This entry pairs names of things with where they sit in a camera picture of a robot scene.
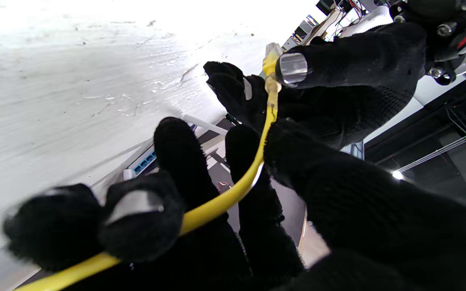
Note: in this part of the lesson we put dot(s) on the left black gloved robot hand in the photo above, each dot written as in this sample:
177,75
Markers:
358,81

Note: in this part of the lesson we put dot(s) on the right black gloved robot hand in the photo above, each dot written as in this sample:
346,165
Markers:
378,226

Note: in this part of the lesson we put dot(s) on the dark router with white antennas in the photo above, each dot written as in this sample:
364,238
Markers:
144,161

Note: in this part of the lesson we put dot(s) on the small red black object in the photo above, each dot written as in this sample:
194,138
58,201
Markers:
223,186

